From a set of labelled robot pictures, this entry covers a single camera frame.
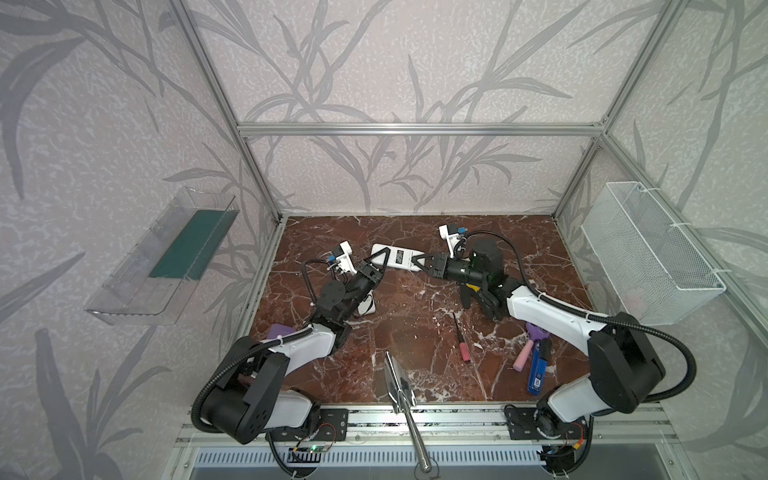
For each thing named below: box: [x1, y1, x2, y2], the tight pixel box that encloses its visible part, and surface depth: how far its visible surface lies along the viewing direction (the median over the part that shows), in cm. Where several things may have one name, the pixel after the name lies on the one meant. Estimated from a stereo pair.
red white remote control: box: [371, 244, 426, 271], surface depth 77 cm
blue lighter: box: [528, 338, 551, 396], surface depth 82 cm
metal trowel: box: [384, 351, 432, 473], surface depth 79 cm
